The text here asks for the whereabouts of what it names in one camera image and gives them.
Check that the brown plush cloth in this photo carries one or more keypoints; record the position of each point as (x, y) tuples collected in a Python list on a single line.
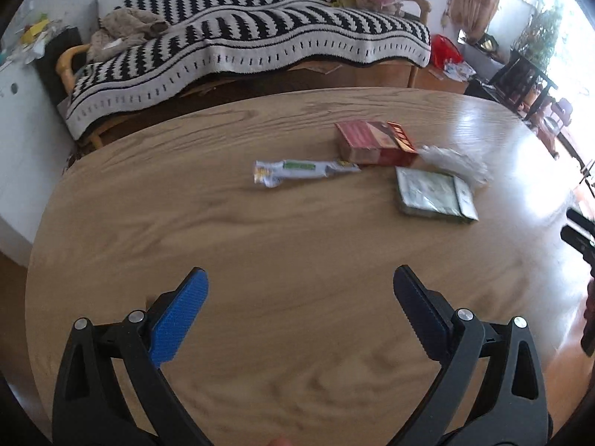
[(125, 28)]

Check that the sofa with striped blanket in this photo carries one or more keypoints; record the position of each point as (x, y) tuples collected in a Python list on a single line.
[(255, 32)]

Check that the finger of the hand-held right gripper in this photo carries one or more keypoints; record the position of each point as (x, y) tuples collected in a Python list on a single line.
[(581, 222), (578, 241)]

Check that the red plastic bag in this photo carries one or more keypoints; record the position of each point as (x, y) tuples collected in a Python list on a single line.
[(444, 49)]

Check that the wooden sofa frame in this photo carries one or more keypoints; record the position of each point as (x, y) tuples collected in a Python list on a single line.
[(67, 58)]

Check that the beige patterned curtain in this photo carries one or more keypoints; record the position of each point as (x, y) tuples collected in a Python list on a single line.
[(479, 0)]

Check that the scattered papers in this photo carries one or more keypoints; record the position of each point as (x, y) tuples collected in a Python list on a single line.
[(458, 70)]

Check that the white cabinet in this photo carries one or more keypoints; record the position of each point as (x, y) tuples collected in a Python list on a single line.
[(23, 148)]

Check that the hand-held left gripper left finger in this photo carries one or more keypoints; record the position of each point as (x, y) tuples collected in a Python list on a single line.
[(179, 320)]

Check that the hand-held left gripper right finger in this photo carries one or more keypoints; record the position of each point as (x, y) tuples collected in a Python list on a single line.
[(418, 309)]

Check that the pink child tricycle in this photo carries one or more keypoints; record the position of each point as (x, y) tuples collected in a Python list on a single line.
[(560, 111)]

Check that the black wooden chair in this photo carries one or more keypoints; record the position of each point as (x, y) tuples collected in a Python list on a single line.
[(525, 74)]

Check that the black board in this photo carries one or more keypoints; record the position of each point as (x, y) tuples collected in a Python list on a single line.
[(51, 55)]

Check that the green potted plant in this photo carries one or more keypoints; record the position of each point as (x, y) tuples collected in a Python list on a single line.
[(541, 32)]

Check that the red cardboard box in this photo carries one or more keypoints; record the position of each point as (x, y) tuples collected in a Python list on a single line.
[(367, 141)]

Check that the yellow plastic item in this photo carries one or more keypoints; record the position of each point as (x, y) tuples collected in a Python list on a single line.
[(35, 30)]

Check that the clear plastic bag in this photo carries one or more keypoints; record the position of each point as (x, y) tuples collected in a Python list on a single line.
[(458, 162)]

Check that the green silver packet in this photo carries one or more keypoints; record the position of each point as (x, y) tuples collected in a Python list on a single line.
[(432, 193)]

